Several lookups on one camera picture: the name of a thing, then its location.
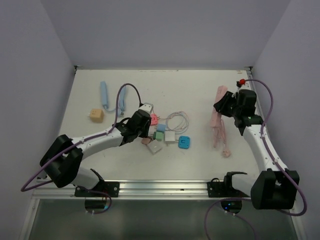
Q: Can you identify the pink power strip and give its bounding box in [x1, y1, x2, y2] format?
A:
[209, 85, 227, 128]

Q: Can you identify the tan cube adapter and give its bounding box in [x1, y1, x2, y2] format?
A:
[141, 137, 152, 145]

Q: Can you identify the red pink charger plug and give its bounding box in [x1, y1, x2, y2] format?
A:
[150, 113, 159, 126]

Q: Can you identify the green charger plug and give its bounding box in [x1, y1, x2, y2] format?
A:
[151, 131, 164, 142]

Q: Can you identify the light blue charger plug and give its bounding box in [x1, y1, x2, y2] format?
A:
[156, 123, 166, 133]

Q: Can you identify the white cube charger plug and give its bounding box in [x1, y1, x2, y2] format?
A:
[164, 130, 176, 146]

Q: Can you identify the tan cube socket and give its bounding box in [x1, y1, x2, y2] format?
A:
[89, 108, 105, 123]

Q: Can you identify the blue round plug adapter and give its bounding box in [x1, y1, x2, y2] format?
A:
[177, 136, 191, 150]

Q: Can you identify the blue power strip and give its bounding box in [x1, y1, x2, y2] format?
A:
[100, 81, 109, 110]

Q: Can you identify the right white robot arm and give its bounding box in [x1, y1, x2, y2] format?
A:
[211, 85, 300, 210]

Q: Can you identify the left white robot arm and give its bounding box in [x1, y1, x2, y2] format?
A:
[40, 104, 153, 197]

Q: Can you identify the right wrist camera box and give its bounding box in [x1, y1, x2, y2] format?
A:
[236, 78, 247, 90]

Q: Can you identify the pink cord with plug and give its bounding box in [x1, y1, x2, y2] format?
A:
[212, 118, 231, 158]

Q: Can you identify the blue coiled cord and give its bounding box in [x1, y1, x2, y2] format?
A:
[103, 83, 129, 117]

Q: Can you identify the thin white charging cable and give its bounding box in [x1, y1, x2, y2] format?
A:
[163, 111, 190, 133]

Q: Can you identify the aluminium front rail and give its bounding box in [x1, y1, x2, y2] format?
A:
[32, 180, 249, 200]

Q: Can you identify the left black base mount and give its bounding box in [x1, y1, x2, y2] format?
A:
[74, 181, 120, 198]

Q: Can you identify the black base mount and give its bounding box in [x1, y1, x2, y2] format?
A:
[206, 171, 249, 198]
[74, 181, 120, 198]

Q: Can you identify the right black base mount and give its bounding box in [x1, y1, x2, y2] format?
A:
[206, 171, 249, 198]

